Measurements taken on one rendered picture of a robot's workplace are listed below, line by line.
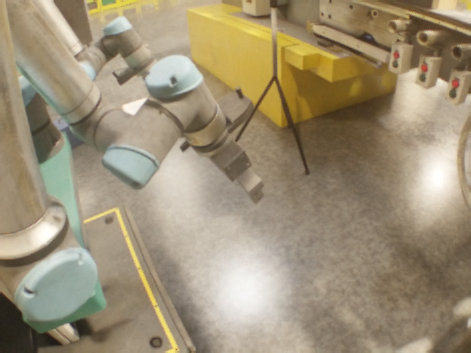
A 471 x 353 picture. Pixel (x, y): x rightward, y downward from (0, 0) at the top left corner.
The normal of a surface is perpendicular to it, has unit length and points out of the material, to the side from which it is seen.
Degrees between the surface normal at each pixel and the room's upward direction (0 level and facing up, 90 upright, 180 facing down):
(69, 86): 92
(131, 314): 0
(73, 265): 98
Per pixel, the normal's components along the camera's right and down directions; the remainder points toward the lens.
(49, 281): 0.78, 0.46
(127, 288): -0.07, -0.76
